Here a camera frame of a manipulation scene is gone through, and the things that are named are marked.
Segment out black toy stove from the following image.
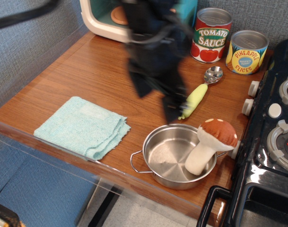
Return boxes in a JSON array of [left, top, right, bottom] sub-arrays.
[[197, 39, 288, 227]]

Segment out black braided cable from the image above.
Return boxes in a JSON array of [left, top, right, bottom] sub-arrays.
[[0, 0, 61, 31]]

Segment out stainless steel pot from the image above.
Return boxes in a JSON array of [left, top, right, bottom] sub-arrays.
[[130, 123, 225, 190]]

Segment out toy microwave teal and cream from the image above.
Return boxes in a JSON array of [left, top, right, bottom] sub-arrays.
[[80, 0, 198, 43]]

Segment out light blue folded towel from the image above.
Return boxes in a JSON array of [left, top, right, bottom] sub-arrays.
[[34, 96, 131, 160]]

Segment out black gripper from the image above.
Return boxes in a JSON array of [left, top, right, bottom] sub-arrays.
[[125, 30, 189, 123]]

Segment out spoon with green handle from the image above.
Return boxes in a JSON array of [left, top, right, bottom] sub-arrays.
[[178, 66, 223, 120]]

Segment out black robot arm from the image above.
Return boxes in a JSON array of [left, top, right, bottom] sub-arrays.
[[121, 0, 192, 123]]

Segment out pineapple slices can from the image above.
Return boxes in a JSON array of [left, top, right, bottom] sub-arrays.
[[226, 30, 269, 75]]

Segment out plush brown white mushroom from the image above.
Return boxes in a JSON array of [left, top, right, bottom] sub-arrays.
[[185, 118, 238, 175]]

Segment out tomato sauce can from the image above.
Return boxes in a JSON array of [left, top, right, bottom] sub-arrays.
[[191, 8, 233, 63]]

